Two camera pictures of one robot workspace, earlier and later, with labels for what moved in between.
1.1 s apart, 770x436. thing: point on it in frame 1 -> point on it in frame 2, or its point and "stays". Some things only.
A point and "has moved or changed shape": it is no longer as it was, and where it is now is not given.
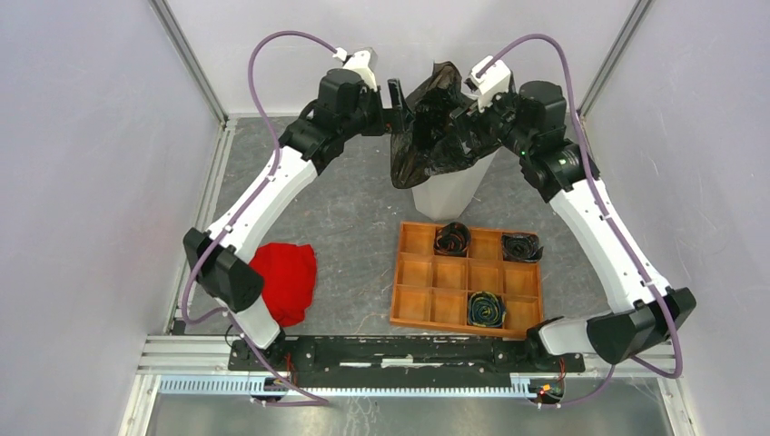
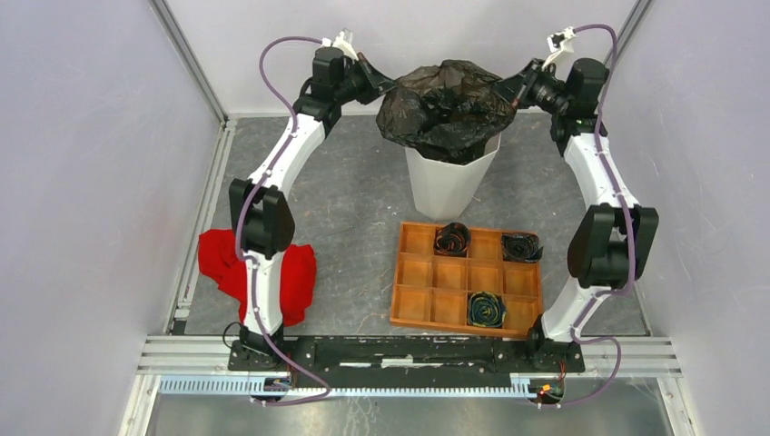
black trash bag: (439, 141) has moved or changed shape
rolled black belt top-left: (452, 239) stays
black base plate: (404, 361) stays
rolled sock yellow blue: (486, 309) stays
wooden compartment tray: (431, 292) stays
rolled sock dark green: (521, 247) stays
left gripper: (389, 120) -> (382, 82)
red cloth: (289, 274) stays
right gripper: (479, 118) -> (522, 83)
